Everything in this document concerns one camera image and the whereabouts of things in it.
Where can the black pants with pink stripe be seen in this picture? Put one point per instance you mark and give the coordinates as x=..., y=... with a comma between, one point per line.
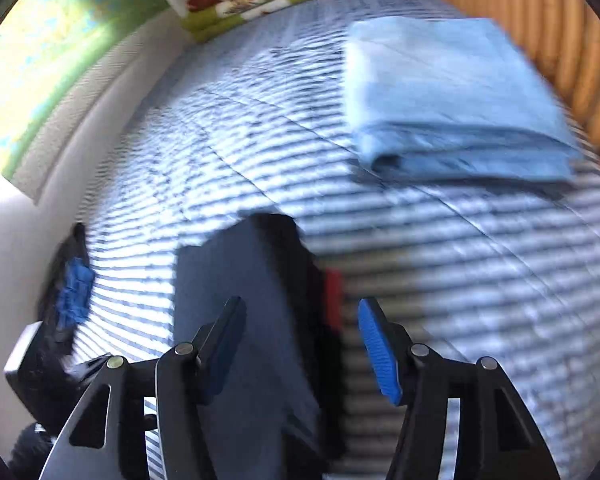
x=260, y=310

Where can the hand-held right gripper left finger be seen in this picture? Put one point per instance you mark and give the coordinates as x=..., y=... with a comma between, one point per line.
x=222, y=355

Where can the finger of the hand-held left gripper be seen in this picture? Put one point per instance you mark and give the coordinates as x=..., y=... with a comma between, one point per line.
x=75, y=290

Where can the landscape painting wall poster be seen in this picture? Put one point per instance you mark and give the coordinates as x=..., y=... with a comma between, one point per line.
x=55, y=45

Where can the blue white striped bed quilt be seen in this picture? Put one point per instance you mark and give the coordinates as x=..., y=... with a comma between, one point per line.
x=480, y=285

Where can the wooden slatted bed rail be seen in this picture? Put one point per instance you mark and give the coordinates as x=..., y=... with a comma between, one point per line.
x=555, y=25

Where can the light blue folded towel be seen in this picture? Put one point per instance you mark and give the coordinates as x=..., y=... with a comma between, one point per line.
x=450, y=95

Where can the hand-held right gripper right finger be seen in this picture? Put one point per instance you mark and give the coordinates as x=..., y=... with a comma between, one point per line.
x=380, y=355

